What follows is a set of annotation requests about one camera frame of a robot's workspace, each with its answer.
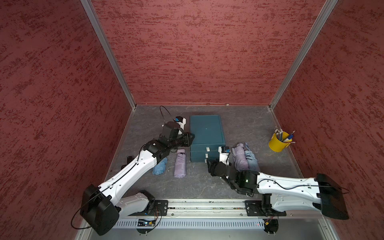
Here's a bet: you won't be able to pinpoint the right blue umbrella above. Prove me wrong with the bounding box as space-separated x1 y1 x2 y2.
245 143 261 172

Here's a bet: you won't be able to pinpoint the left blue umbrella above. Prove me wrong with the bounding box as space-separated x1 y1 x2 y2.
152 158 168 176

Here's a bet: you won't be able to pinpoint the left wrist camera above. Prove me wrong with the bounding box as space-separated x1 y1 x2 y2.
174 116 187 130

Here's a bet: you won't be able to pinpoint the black wall bracket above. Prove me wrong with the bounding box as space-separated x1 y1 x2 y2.
121 156 134 170

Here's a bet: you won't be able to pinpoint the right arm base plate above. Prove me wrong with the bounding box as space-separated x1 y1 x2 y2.
244 201 287 217

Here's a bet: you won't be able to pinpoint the blue umbrella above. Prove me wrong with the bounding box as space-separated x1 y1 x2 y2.
245 143 261 172
152 158 168 176

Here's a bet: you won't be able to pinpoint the aluminium rail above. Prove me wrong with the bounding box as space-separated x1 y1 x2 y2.
85 198 329 219

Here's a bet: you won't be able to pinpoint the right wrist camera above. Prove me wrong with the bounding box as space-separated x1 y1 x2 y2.
218 146 231 166

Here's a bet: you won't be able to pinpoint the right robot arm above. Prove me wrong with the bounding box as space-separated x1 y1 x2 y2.
207 159 350 220

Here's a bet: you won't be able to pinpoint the purple umbrella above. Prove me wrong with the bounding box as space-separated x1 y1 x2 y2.
232 143 249 171
174 149 187 178

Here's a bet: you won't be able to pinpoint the yellow pen cup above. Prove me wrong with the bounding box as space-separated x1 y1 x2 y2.
268 133 292 153

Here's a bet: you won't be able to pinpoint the teal drawer cabinet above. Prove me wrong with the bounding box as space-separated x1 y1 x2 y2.
190 115 226 163

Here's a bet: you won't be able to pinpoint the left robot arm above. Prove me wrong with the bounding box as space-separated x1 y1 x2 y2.
79 116 195 236

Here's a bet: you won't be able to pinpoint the pens in cup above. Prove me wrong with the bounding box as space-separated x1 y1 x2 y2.
275 129 295 143

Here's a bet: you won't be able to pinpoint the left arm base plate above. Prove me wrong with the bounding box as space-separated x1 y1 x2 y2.
143 200 169 216

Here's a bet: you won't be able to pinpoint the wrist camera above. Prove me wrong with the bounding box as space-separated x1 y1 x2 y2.
174 116 187 130
218 146 231 166

